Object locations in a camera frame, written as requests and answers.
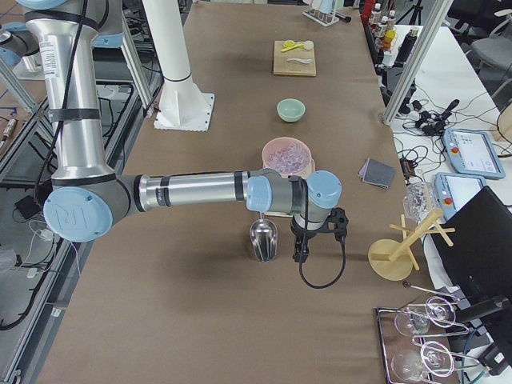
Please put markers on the clear glass mug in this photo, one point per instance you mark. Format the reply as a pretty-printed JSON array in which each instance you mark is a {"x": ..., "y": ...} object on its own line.
[{"x": 419, "y": 200}]

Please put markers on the blue teach pendant far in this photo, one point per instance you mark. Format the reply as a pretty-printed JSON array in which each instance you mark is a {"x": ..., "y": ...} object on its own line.
[{"x": 472, "y": 152}]

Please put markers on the pink bowl of ice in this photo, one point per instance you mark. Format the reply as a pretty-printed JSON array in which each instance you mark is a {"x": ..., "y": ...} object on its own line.
[{"x": 288, "y": 154}]

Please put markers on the white ceramic spoon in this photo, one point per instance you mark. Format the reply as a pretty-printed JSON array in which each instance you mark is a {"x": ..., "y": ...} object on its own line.
[{"x": 304, "y": 61}]

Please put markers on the yellow plastic knife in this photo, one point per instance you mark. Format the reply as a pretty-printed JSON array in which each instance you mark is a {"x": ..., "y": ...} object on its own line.
[{"x": 292, "y": 47}]

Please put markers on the mint green bowl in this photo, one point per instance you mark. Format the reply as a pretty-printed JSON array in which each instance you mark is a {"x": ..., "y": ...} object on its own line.
[{"x": 291, "y": 109}]

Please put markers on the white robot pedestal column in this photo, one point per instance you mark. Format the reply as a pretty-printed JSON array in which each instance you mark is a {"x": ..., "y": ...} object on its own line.
[{"x": 182, "y": 106}]

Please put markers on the bamboo cutting board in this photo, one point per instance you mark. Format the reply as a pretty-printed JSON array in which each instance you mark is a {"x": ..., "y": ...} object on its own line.
[{"x": 284, "y": 68}]

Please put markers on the black laptop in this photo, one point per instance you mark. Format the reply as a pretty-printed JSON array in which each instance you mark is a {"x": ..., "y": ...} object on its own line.
[{"x": 479, "y": 261}]

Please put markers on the wire wine glass rack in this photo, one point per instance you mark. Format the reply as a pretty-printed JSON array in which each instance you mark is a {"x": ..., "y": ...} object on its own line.
[{"x": 413, "y": 340}]

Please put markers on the white onion piece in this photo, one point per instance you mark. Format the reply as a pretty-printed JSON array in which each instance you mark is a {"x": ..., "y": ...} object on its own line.
[{"x": 308, "y": 45}]

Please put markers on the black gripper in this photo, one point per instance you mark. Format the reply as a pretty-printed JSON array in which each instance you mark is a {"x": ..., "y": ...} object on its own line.
[{"x": 299, "y": 234}]

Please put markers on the metal ice scoop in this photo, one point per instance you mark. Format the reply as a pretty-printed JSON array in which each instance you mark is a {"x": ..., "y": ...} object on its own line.
[{"x": 264, "y": 238}]

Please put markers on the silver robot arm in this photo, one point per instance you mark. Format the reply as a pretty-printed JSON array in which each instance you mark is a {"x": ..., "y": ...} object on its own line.
[{"x": 88, "y": 197}]

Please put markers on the wooden cup tree stand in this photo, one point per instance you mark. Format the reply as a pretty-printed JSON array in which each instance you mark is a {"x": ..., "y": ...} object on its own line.
[{"x": 394, "y": 260}]

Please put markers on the blue teach pendant near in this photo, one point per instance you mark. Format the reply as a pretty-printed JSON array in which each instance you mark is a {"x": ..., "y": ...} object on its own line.
[{"x": 455, "y": 190}]

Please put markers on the blue teach pendant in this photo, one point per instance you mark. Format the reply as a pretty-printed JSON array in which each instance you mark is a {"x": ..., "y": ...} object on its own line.
[
  {"x": 472, "y": 152},
  {"x": 455, "y": 190}
]

